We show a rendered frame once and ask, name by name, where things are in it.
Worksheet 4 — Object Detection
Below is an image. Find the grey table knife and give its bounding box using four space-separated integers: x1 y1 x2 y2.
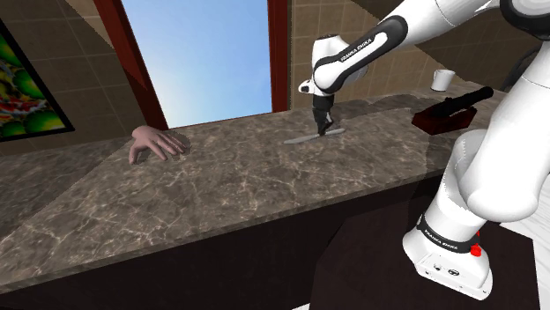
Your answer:
283 127 346 145

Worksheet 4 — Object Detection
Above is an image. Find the white cup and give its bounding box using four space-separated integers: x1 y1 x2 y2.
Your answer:
430 68 457 93

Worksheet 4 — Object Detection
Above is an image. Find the red framed window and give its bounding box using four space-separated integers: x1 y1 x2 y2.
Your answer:
92 0 290 130

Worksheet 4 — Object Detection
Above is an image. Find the pink hand figure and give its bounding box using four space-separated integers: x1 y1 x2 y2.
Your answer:
128 125 191 166

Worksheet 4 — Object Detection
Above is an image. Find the dark red box black handle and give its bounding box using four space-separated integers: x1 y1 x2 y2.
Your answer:
411 85 494 137

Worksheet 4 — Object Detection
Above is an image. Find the colourful wall picture black frame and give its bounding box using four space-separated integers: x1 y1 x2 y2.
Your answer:
0 18 76 144

